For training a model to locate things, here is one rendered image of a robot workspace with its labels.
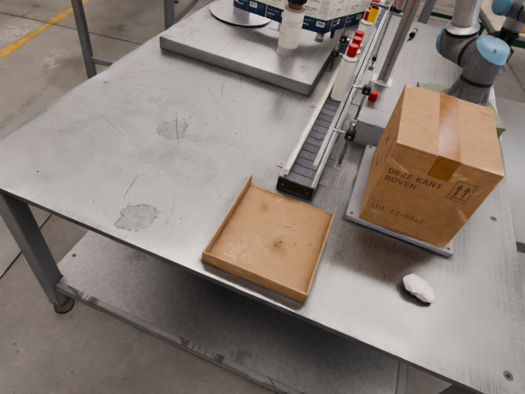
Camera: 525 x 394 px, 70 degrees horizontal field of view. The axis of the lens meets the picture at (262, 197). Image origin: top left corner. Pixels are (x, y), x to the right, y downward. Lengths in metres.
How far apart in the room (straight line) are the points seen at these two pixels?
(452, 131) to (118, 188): 0.87
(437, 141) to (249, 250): 0.52
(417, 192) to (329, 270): 0.29
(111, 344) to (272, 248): 0.99
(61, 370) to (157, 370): 0.36
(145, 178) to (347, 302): 0.63
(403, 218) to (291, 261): 0.32
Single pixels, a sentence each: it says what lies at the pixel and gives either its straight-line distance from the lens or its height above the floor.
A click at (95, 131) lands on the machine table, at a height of 0.83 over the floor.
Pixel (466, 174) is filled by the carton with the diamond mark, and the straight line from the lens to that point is 0.96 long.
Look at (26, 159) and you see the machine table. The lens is 1.24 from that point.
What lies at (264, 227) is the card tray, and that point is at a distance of 0.99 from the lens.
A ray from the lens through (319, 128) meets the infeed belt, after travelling 1.29.
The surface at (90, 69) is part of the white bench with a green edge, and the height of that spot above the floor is 0.11.
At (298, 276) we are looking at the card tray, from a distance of 0.92.
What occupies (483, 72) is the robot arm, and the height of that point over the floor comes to 1.05.
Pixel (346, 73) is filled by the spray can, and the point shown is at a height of 0.99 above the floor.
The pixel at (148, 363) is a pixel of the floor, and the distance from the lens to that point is 1.71.
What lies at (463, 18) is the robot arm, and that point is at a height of 1.17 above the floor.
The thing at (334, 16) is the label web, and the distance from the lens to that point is 1.89.
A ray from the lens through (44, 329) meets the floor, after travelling 1.86.
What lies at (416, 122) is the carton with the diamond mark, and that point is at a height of 1.12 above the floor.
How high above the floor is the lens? 1.60
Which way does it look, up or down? 46 degrees down
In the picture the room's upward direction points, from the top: 11 degrees clockwise
